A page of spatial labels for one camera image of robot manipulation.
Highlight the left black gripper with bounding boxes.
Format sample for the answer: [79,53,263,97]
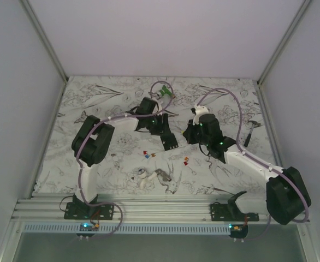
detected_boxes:
[146,114,173,138]

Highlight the black fuse box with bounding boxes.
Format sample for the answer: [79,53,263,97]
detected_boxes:
[160,132,178,151]

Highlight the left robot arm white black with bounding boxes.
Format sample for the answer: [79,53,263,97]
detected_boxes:
[72,98,169,219]

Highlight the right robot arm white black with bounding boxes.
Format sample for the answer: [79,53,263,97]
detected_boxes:
[183,114,311,225]

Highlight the green spray nozzle toy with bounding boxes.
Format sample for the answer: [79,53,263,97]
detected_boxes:
[155,85,175,99]

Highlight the floral printed table mat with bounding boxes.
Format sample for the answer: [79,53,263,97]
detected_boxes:
[34,76,274,195]

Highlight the small grey hammer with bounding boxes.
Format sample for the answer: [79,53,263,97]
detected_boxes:
[244,120,261,147]

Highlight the white pipe fitting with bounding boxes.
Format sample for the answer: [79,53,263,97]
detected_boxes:
[133,167,157,189]

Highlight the right small circuit board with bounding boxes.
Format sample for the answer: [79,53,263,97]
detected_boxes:
[229,224,248,233]

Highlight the small circuit board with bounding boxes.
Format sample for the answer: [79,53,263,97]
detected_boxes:
[229,224,248,233]
[80,222,99,231]

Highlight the left small circuit board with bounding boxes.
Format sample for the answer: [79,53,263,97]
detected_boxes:
[80,222,99,231]

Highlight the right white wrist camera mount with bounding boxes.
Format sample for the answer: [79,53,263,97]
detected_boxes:
[191,104,209,125]

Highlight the grey metal bracket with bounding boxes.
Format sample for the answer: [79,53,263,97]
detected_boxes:
[155,169,172,184]

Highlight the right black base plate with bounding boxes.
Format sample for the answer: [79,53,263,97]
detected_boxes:
[210,202,259,222]

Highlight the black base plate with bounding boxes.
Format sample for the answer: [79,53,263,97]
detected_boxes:
[64,195,114,221]
[210,202,259,222]

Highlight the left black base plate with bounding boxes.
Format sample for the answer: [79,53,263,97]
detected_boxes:
[64,195,114,221]

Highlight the aluminium rail frame front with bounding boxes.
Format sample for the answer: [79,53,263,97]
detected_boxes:
[11,192,311,224]

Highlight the right aluminium corner post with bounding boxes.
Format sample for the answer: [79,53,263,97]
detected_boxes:
[257,0,313,85]

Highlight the aluminium corner post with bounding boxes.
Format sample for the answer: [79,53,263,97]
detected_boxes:
[257,0,313,85]
[19,0,69,83]

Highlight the perforated grey cable duct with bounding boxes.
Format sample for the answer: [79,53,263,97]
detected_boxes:
[23,222,230,235]

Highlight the left aluminium corner post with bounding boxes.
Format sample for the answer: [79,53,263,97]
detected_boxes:
[19,0,69,83]

